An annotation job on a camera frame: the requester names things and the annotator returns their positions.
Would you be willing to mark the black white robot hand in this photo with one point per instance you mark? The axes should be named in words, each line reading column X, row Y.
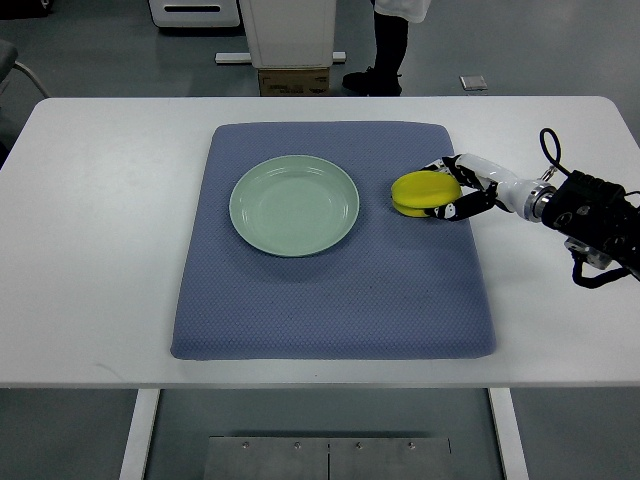
column 493, row 186

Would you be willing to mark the yellow starfruit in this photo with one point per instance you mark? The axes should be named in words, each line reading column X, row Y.
column 417, row 191

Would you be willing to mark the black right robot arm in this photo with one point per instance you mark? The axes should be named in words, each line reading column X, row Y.
column 601, row 226

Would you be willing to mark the small grey floor plate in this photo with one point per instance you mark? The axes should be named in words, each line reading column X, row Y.
column 473, row 83

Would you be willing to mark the light green plate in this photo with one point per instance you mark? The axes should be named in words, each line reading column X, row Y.
column 294, row 205

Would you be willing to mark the blue textured mat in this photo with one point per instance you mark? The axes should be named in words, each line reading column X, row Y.
column 396, row 288

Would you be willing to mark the right white table leg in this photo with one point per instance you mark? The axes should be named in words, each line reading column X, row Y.
column 507, row 434

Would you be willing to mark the white table leg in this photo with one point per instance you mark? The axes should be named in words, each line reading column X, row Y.
column 507, row 434
column 140, row 435

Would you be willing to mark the person in white coat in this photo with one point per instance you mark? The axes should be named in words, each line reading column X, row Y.
column 391, row 21

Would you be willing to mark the cardboard box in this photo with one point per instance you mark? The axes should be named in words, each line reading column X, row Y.
column 294, row 82

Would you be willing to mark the white machine column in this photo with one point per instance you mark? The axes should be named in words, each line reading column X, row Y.
column 287, row 34

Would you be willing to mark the white cabinet with slot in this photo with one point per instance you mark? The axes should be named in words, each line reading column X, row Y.
column 195, row 13

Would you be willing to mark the left white table leg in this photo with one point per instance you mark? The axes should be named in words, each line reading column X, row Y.
column 140, row 435

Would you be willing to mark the grey chair with frame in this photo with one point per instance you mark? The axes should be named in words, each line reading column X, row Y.
column 10, row 63

